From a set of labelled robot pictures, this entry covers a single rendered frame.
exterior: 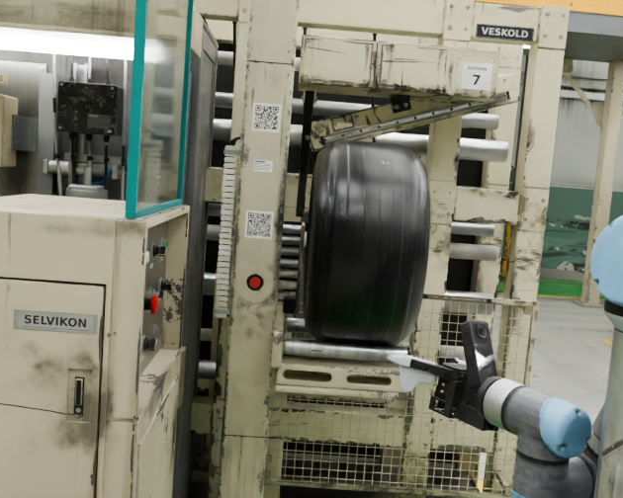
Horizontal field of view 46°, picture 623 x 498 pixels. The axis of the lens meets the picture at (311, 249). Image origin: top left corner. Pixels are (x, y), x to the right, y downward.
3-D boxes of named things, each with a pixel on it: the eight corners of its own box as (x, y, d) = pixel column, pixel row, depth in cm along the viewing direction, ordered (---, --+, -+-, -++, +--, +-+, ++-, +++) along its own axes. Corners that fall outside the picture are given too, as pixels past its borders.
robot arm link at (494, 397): (505, 383, 111) (542, 386, 115) (484, 375, 115) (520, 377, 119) (495, 432, 111) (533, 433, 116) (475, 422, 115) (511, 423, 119)
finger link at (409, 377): (377, 384, 127) (429, 399, 124) (384, 351, 127) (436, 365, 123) (382, 382, 130) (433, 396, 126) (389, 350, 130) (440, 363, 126)
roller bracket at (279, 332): (270, 369, 195) (273, 332, 194) (274, 335, 235) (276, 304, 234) (283, 370, 196) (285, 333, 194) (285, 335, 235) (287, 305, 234)
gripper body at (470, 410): (424, 406, 125) (474, 431, 115) (434, 357, 125) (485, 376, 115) (457, 408, 129) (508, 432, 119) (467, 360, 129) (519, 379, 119)
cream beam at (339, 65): (298, 83, 224) (302, 34, 222) (298, 91, 249) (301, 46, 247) (497, 99, 226) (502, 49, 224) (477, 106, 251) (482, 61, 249)
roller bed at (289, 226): (238, 310, 245) (244, 220, 242) (241, 301, 259) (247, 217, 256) (298, 314, 245) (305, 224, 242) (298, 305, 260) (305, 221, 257)
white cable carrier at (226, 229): (214, 317, 206) (224, 144, 201) (216, 313, 211) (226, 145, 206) (229, 318, 206) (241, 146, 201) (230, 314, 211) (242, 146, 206)
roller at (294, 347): (280, 356, 199) (282, 340, 198) (281, 352, 203) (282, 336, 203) (409, 365, 200) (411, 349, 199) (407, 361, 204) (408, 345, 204)
